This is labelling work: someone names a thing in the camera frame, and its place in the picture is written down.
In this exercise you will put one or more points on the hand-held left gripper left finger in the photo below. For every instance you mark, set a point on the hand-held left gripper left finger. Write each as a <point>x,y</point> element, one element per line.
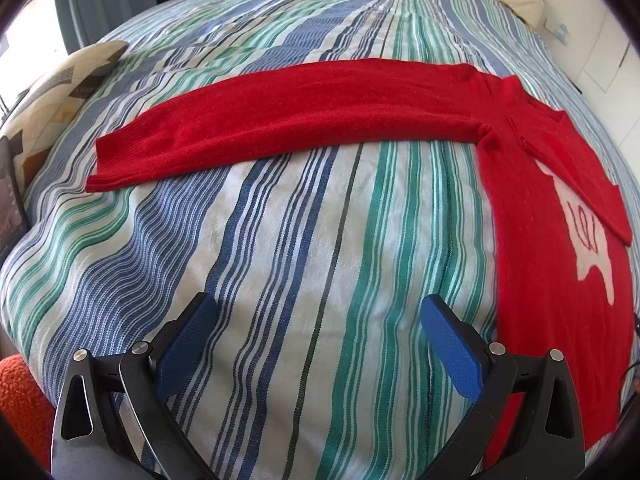
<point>185,345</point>

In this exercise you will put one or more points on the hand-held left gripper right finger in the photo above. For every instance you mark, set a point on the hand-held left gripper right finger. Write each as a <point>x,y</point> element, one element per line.
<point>452,350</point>

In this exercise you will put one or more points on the red sweater with rabbit print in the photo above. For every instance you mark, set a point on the red sweater with rabbit print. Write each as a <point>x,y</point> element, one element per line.
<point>300,115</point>

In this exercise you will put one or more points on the striped bed sheet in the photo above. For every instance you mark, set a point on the striped bed sheet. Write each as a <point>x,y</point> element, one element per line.
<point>310,240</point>

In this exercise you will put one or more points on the geometric patterned pillow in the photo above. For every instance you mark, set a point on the geometric patterned pillow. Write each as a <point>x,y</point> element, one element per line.
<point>60,95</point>

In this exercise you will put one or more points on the white wardrobe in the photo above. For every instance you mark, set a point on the white wardrobe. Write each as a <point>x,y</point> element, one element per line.
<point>607,65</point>

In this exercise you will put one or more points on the window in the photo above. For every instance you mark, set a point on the window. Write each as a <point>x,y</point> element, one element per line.
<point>30,45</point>

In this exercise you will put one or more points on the blue curtain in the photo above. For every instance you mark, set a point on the blue curtain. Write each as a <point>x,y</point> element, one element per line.
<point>95,5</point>

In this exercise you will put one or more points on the wall socket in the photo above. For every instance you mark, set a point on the wall socket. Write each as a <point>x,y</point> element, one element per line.
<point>557,30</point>

